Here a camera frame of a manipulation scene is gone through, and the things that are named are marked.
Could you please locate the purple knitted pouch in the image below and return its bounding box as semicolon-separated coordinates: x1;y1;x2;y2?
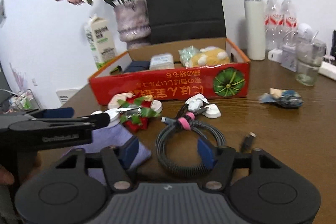
73;124;151;174

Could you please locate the grey cable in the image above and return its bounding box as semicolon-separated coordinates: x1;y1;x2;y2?
155;116;257;179

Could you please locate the white oval case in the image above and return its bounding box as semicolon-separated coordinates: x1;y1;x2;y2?
203;104;222;119

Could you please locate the white tissue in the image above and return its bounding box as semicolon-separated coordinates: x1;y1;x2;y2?
185;93;209;112

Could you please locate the blue wrapper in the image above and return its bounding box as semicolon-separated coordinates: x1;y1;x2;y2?
259;88;303;109

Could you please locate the left hand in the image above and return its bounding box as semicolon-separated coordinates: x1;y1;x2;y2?
0;165;14;185

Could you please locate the white paper box on floor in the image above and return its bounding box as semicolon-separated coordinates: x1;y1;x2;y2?
56;88;80;105

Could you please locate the navy blue cloth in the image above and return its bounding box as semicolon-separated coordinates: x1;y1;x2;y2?
123;61;150;73

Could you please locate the white tissue pack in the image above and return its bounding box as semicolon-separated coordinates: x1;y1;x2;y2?
149;53;175;71

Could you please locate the red cardboard box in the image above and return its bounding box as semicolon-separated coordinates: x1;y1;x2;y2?
88;38;251;105

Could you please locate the milk carton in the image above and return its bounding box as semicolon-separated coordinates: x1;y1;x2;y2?
84;14;116;69

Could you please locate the yellow plush toy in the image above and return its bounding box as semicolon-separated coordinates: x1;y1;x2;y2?
185;46;230;68

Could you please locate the marbled purple vase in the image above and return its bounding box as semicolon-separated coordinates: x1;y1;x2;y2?
114;0;151;50

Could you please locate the green mesh packet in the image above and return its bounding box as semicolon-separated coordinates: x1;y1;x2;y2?
178;46;200;67

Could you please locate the white charger block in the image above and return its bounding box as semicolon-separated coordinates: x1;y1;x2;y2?
268;48;282;63

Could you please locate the lavender small box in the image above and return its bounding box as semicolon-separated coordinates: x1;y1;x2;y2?
280;46;297;72

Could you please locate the clear glass cup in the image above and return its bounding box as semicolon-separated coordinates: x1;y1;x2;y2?
295;39;326;86

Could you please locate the black paper bag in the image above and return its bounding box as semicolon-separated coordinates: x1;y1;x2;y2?
146;0;226;44

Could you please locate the left water bottle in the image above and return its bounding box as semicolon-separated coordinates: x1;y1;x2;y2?
265;0;282;51

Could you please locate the water bottle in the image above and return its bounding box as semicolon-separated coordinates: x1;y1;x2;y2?
280;0;297;44
265;0;282;51

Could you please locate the white power strip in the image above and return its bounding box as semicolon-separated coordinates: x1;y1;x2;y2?
318;61;336;81

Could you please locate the white thermos bottle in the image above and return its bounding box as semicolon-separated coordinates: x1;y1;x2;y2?
244;0;266;61

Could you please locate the right water bottle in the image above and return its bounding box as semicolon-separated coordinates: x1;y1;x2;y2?
280;0;297;44

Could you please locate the white round lamp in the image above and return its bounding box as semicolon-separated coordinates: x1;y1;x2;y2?
297;23;314;40

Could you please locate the wire shelf rack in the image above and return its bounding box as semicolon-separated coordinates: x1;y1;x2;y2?
1;89;41;113

